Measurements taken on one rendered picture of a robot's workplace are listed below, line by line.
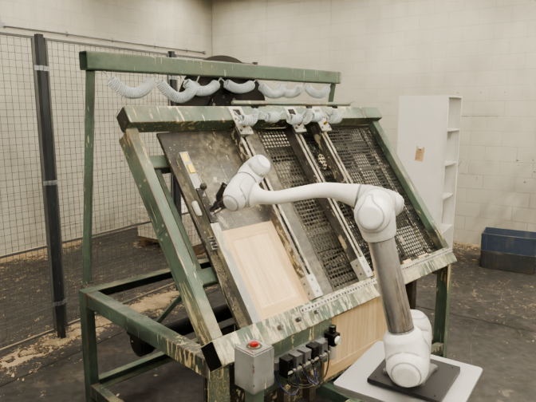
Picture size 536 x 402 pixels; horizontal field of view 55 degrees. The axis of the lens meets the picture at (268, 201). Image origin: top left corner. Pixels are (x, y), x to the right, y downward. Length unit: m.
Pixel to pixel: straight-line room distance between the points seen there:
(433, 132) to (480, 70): 1.61
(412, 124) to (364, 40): 2.24
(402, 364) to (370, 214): 0.58
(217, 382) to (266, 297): 0.49
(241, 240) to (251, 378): 0.77
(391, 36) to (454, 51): 0.95
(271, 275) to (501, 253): 4.40
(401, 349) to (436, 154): 4.45
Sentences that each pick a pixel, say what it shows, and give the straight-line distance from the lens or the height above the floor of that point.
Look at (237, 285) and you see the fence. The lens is 2.48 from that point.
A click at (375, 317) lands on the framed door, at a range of 3.64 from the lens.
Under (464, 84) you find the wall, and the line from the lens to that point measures 7.67.
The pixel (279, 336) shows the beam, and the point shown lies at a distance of 2.51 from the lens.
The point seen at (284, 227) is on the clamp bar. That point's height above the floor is 1.26.
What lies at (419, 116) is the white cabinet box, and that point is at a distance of 6.36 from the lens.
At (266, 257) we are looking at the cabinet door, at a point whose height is 1.13.
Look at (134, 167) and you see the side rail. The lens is 2.59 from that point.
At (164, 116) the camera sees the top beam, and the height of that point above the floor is 1.86.
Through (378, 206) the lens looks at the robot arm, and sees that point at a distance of 1.86.
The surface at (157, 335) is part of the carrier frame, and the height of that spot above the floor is 0.78.
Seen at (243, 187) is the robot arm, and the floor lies 1.58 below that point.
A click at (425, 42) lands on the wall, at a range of 7.87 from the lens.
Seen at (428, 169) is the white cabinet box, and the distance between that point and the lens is 6.35.
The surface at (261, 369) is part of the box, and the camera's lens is 2.17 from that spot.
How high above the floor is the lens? 1.89
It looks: 10 degrees down
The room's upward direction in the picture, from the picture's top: straight up
